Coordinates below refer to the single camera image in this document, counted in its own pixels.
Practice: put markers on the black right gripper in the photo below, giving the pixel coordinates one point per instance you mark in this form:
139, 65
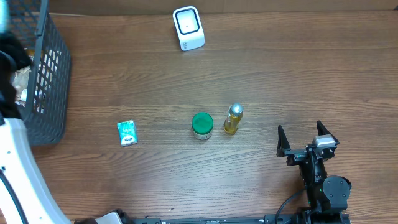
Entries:
296, 155

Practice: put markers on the yellow oil bottle silver cap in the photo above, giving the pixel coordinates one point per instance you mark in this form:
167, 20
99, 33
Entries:
235, 114

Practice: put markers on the green lid jar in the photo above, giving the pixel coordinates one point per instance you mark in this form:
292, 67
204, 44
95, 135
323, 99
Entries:
202, 126

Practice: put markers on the small teal tissue pack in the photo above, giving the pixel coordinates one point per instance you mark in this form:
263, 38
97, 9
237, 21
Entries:
127, 133

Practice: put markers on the beige bread snack bag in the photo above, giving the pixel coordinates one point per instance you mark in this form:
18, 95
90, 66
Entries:
20, 83

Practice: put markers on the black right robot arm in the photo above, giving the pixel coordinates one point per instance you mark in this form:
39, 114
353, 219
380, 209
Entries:
327, 195

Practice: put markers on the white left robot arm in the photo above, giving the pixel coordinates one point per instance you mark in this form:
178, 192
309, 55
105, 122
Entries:
25, 197

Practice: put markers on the white barcode scanner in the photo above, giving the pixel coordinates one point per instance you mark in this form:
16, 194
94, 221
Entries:
189, 28

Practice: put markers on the dark grey plastic basket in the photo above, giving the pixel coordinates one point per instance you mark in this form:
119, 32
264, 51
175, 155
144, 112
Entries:
30, 40

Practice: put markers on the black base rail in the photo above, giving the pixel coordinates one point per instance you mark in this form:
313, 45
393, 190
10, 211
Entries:
267, 219

